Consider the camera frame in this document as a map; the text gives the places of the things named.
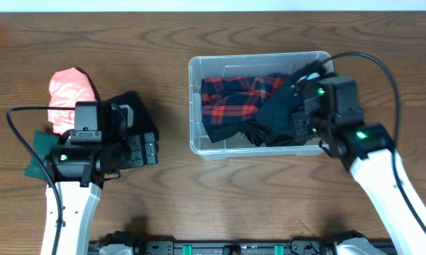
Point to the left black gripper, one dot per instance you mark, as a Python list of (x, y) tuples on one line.
[(136, 159)]

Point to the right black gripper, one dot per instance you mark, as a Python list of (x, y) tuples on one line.
[(303, 133)]

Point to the black garment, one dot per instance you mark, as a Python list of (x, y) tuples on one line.
[(272, 125)]

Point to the black taped cloth bundle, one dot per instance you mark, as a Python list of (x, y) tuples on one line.
[(142, 121)]

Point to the red navy plaid shirt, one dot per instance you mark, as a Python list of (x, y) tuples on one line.
[(226, 101)]

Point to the dark green taped cloth bundle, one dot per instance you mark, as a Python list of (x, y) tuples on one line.
[(42, 144)]

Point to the pink cloth bundle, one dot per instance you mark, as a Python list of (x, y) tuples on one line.
[(66, 87)]

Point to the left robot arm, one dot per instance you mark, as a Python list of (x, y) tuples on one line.
[(107, 138)]

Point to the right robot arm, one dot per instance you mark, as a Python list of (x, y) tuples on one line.
[(332, 112)]

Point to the clear plastic storage container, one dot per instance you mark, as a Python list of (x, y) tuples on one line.
[(229, 66)]

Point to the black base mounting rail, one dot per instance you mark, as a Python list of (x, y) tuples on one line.
[(350, 242)]

